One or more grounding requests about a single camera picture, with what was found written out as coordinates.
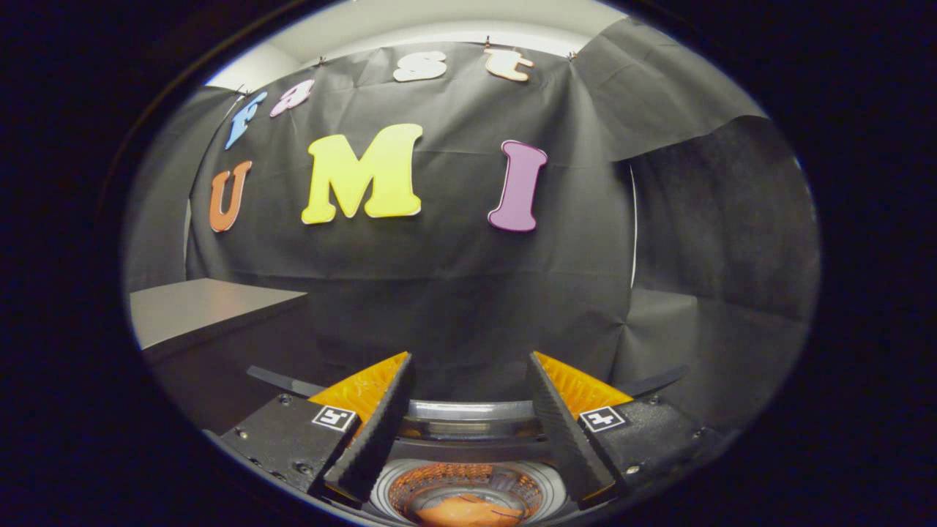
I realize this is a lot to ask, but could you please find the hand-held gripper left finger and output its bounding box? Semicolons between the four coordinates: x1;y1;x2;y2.
220;352;415;504

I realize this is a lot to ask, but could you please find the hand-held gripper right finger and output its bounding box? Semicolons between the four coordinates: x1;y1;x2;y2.
527;351;722;509

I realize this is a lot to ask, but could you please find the grey washing machine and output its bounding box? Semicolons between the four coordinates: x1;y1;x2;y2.
366;399;586;526

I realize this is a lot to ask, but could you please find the orange polo shirt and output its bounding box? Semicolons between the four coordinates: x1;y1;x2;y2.
414;494;528;527

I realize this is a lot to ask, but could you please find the black backdrop cloth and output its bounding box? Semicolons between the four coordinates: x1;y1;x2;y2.
123;18;821;433

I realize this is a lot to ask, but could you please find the grey cabinet with dark sides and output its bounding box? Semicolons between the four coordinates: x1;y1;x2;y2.
130;278;323;433

